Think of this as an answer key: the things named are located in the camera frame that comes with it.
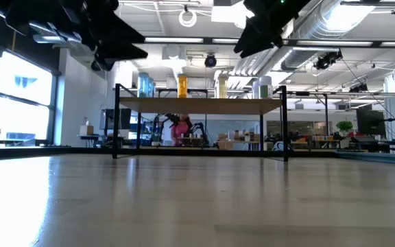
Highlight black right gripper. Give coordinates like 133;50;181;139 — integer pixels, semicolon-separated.
232;0;310;59

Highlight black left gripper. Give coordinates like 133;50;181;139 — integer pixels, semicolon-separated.
29;10;149;72

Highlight black ceiling device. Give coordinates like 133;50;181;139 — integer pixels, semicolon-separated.
313;50;344;71

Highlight small cardboard box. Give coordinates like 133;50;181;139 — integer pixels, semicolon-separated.
79;124;95;137

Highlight person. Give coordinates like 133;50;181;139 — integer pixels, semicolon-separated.
170;115;193;148

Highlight large bright window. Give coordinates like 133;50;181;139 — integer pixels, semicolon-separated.
0;51;54;141

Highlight green background potted plant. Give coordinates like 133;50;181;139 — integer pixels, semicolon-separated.
335;119;355;149

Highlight black background monitor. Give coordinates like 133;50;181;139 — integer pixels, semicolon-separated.
356;108;387;137

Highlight round black ceiling camera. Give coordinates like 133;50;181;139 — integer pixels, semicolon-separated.
204;54;218;69

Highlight white cable coil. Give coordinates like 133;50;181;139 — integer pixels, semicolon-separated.
178;8;198;28

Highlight silver ventilation duct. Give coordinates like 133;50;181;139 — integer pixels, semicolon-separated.
259;0;376;71

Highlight wooden shelf with black frame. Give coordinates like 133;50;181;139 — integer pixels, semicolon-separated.
111;82;290;163

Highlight black aluminium rig frame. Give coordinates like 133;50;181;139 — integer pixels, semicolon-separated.
0;34;395;162

